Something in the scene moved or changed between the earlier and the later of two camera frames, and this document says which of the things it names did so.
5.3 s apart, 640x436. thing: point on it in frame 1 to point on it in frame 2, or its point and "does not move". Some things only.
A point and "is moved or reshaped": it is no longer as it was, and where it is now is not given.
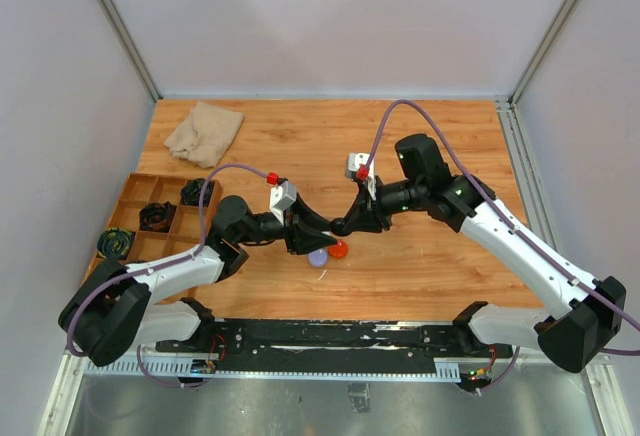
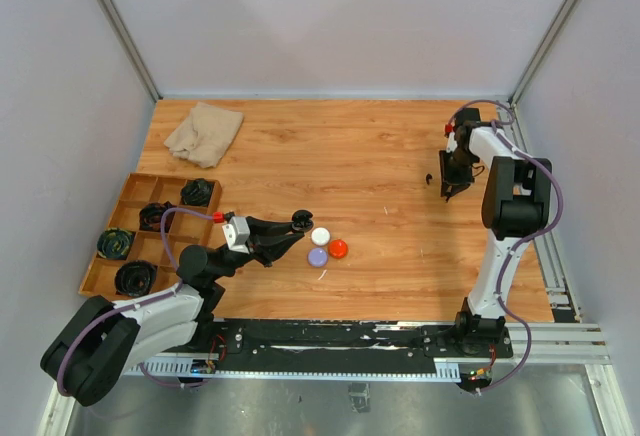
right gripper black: (361, 217) to (459, 183)
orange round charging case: (338, 250) does not move
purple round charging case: (317, 258) does not move
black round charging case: (337, 227) is moved or reshaped
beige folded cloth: (206, 134) does not move
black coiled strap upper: (192, 190) does not move
